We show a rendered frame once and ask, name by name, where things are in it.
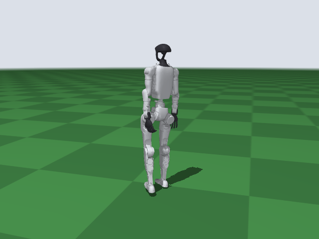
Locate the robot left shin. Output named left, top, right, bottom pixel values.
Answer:
left=144, top=148, right=154, bottom=186

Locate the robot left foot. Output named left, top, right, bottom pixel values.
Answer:
left=144, top=182, right=155, bottom=193

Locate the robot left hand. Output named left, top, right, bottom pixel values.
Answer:
left=144, top=112, right=157, bottom=133

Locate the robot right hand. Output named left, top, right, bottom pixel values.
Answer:
left=170, top=109, right=178, bottom=128

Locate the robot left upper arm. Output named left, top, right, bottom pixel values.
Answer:
left=144, top=67, right=156, bottom=97

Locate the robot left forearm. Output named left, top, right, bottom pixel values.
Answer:
left=142, top=90, right=151, bottom=118

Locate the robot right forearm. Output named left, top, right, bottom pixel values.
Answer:
left=172, top=93, right=179, bottom=114

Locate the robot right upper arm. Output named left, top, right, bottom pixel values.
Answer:
left=171, top=68, right=179, bottom=96

